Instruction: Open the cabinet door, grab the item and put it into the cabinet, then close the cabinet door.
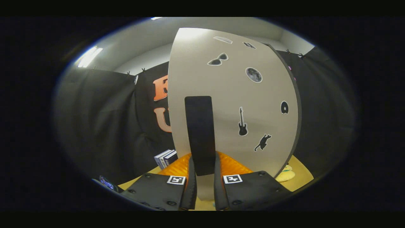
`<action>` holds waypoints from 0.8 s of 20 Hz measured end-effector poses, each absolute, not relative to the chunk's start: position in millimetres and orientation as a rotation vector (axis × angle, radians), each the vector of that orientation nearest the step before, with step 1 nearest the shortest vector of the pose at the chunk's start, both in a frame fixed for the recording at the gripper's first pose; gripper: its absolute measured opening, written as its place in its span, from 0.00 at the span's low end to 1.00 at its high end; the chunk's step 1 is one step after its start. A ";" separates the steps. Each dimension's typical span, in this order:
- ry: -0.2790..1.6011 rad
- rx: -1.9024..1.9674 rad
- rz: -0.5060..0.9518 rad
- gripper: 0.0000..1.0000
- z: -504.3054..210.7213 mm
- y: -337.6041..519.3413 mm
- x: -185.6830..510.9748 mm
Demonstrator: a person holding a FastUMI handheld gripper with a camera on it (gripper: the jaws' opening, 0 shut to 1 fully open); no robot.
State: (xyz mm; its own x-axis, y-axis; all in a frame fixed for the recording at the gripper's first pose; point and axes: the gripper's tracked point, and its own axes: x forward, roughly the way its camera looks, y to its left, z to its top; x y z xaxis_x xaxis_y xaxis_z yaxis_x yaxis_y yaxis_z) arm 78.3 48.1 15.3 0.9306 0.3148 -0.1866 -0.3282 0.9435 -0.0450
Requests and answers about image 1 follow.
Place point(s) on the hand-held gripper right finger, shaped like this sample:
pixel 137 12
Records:
pixel 218 186

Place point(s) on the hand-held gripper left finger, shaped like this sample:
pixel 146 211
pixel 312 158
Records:
pixel 192 183

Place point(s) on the stack of books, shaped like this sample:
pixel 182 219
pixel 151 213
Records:
pixel 166 159

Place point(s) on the pale yellow plush toy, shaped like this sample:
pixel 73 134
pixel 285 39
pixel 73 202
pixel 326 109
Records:
pixel 284 175

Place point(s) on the dark phone with lit screen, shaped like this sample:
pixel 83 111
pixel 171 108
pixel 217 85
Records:
pixel 106 182

